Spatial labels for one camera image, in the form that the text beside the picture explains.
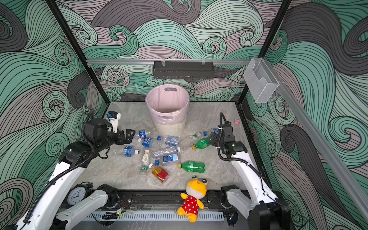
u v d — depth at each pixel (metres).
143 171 0.81
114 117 0.58
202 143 0.90
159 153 0.86
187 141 0.93
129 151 0.86
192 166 0.80
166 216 0.63
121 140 0.59
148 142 0.90
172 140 0.92
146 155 0.84
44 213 0.36
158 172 0.78
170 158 0.83
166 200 0.75
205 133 0.98
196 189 0.70
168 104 1.01
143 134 0.95
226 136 0.60
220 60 0.95
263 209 0.39
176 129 0.98
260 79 0.78
